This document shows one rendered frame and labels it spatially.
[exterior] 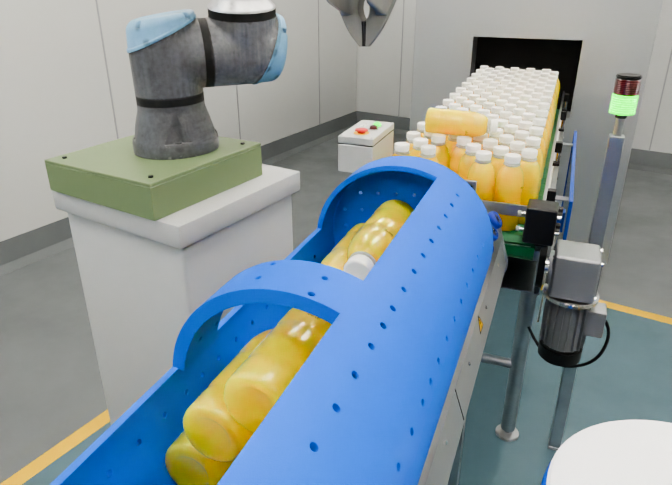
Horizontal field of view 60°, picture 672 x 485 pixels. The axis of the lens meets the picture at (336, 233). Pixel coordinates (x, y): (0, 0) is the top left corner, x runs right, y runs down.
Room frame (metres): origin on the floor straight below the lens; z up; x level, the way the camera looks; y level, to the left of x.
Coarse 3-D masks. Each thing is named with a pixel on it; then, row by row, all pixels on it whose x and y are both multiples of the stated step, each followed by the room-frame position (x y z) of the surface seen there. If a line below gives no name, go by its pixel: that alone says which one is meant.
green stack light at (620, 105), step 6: (612, 96) 1.54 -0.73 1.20; (618, 96) 1.52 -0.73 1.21; (624, 96) 1.51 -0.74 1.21; (630, 96) 1.51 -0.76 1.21; (636, 96) 1.51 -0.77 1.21; (612, 102) 1.53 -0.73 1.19; (618, 102) 1.52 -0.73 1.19; (624, 102) 1.51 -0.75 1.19; (630, 102) 1.51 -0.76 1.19; (636, 102) 1.51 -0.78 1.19; (612, 108) 1.53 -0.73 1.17; (618, 108) 1.51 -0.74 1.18; (624, 108) 1.51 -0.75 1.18; (630, 108) 1.51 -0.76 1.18; (618, 114) 1.51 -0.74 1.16; (624, 114) 1.51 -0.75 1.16; (630, 114) 1.51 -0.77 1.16
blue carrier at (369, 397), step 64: (384, 192) 0.91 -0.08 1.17; (448, 192) 0.79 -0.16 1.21; (320, 256) 0.88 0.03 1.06; (384, 256) 0.56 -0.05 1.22; (448, 256) 0.64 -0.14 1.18; (192, 320) 0.51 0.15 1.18; (256, 320) 0.68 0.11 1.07; (384, 320) 0.47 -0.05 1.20; (448, 320) 0.55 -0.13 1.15; (192, 384) 0.54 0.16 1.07; (320, 384) 0.36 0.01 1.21; (384, 384) 0.40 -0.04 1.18; (448, 384) 0.51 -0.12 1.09; (128, 448) 0.43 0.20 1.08; (256, 448) 0.29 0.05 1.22; (320, 448) 0.31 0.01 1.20; (384, 448) 0.35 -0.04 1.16
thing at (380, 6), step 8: (368, 0) 0.52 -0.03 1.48; (376, 0) 0.53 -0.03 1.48; (384, 0) 0.55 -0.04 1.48; (392, 0) 0.55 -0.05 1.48; (376, 8) 0.53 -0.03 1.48; (384, 8) 0.55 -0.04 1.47; (392, 8) 0.56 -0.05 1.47; (368, 16) 0.56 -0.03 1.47; (376, 16) 0.55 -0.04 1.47; (384, 16) 0.55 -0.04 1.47; (368, 24) 0.56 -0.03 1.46; (376, 24) 0.55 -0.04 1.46; (384, 24) 0.55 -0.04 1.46; (368, 32) 0.56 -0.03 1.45; (376, 32) 0.55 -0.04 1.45; (368, 40) 0.56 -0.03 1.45
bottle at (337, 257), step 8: (360, 224) 0.86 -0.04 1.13; (352, 232) 0.83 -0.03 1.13; (344, 240) 0.80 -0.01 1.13; (336, 248) 0.78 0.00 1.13; (344, 248) 0.77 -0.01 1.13; (328, 256) 0.76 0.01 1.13; (336, 256) 0.75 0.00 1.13; (344, 256) 0.75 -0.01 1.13; (328, 264) 0.73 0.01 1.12; (336, 264) 0.73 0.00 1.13; (344, 264) 0.73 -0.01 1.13
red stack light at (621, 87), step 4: (616, 80) 1.54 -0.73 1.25; (620, 80) 1.52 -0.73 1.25; (624, 80) 1.52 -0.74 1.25; (628, 80) 1.51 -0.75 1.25; (632, 80) 1.51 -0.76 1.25; (636, 80) 1.51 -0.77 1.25; (640, 80) 1.51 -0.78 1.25; (616, 84) 1.53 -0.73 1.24; (620, 84) 1.52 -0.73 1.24; (624, 84) 1.51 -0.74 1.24; (628, 84) 1.51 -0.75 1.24; (632, 84) 1.51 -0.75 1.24; (636, 84) 1.51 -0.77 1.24; (640, 84) 1.52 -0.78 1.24; (616, 88) 1.53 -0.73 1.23; (620, 88) 1.52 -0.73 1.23; (624, 88) 1.51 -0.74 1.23; (628, 88) 1.51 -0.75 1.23; (632, 88) 1.51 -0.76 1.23; (636, 88) 1.51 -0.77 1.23; (612, 92) 1.55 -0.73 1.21; (616, 92) 1.53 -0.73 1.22; (620, 92) 1.52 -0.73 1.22; (624, 92) 1.51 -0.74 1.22; (628, 92) 1.51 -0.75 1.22; (632, 92) 1.51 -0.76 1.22; (636, 92) 1.51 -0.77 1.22
